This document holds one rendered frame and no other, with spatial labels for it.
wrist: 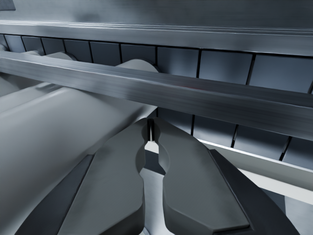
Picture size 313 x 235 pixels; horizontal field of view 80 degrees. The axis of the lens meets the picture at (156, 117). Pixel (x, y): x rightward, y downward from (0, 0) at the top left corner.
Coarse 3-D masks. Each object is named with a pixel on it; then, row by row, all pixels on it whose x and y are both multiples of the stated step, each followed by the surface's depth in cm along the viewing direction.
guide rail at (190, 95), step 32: (0, 64) 13; (32, 64) 12; (64, 64) 11; (96, 64) 11; (128, 96) 9; (160, 96) 8; (192, 96) 8; (224, 96) 7; (256, 96) 7; (288, 96) 7; (256, 128) 7; (288, 128) 6
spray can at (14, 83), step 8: (48, 56) 19; (56, 56) 20; (64, 56) 20; (72, 56) 21; (0, 72) 15; (0, 80) 15; (8, 80) 15; (16, 80) 16; (24, 80) 16; (32, 80) 17; (0, 88) 15; (8, 88) 15; (16, 88) 16; (24, 88) 16; (0, 96) 15
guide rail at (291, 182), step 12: (156, 144) 16; (204, 144) 16; (228, 156) 15; (240, 156) 15; (252, 156) 15; (240, 168) 14; (252, 168) 14; (264, 168) 14; (276, 168) 14; (288, 168) 14; (252, 180) 14; (264, 180) 13; (276, 180) 13; (288, 180) 13; (300, 180) 13; (312, 180) 13; (276, 192) 13; (288, 192) 13; (300, 192) 12; (312, 192) 12; (312, 204) 12
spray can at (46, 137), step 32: (128, 64) 15; (64, 96) 10; (96, 96) 11; (0, 128) 8; (32, 128) 8; (64, 128) 9; (96, 128) 10; (0, 160) 7; (32, 160) 8; (64, 160) 9; (0, 192) 7; (32, 192) 7; (0, 224) 7
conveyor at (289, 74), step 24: (24, 48) 25; (48, 48) 22; (72, 48) 21; (96, 48) 19; (120, 48) 18; (144, 48) 17; (168, 48) 16; (192, 48) 18; (168, 72) 17; (192, 72) 16; (216, 72) 15; (240, 72) 14; (264, 72) 13; (288, 72) 13; (312, 72) 12; (168, 120) 19; (192, 120) 18; (216, 120) 17; (240, 144) 17; (264, 144) 16; (288, 144) 15; (312, 144) 14; (312, 168) 15
